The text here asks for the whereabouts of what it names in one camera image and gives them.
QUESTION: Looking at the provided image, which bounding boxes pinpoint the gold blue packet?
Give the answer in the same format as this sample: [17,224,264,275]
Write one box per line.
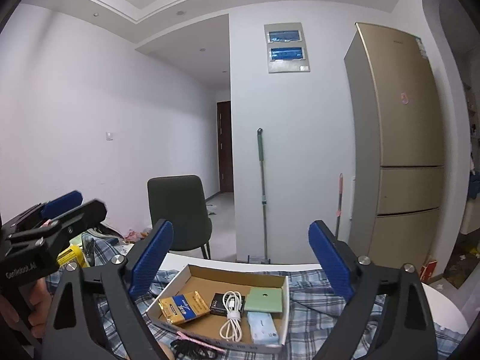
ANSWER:
[158,291,211,326]

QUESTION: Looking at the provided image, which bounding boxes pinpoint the small black box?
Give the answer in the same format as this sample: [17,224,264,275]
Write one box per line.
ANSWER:
[210,291,245,317]

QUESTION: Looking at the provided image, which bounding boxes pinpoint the person's left hand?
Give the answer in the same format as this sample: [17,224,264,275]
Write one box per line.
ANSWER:
[0,279,54,340]

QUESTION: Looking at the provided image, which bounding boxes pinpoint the green card sleeve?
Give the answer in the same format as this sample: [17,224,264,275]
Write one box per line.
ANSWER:
[244,287,283,314]

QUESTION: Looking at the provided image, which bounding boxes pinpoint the gold refrigerator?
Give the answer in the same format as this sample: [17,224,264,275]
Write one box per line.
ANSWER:
[344,23,445,268]

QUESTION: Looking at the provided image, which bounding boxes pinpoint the dark brown door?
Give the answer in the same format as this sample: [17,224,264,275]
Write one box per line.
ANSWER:
[217,101,233,193]

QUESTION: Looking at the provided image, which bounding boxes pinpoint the open cardboard box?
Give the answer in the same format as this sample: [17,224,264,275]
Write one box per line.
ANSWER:
[146,264,290,354]

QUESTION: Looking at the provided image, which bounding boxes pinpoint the blue plaid cloth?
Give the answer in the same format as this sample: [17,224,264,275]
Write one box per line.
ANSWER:
[46,235,465,359]

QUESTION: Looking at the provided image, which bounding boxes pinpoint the pink black hair comb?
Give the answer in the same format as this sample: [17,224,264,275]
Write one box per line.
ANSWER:
[170,331,227,360]

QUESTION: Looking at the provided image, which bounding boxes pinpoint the white cable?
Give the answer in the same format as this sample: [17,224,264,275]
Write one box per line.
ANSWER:
[218,290,245,344]

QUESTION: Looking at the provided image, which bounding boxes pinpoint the light blue tissue pack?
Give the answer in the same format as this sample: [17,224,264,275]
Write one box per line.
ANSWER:
[247,311,279,345]

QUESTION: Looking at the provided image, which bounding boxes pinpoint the yellow package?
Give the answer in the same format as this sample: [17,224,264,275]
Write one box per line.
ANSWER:
[57,244,89,268]

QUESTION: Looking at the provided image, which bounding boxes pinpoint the grey electrical panel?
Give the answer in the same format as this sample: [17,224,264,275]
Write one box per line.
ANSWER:
[264,22,311,73]

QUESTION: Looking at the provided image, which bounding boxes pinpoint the dark grey chair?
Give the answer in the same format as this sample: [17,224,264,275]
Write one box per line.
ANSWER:
[146,175,212,259]

